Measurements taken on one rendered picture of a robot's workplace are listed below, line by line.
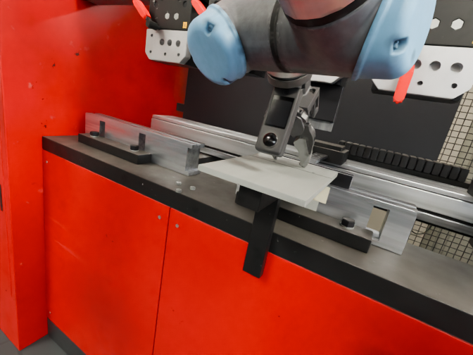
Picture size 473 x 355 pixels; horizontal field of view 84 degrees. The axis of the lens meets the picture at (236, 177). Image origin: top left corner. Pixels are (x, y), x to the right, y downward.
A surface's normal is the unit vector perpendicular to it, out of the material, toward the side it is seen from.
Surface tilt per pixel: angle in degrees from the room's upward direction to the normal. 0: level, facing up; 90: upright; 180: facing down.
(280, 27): 101
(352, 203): 90
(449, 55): 90
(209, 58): 130
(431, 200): 90
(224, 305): 90
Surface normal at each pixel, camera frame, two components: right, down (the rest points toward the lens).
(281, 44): -0.68, 0.56
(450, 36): -0.49, 0.16
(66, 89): 0.85, 0.29
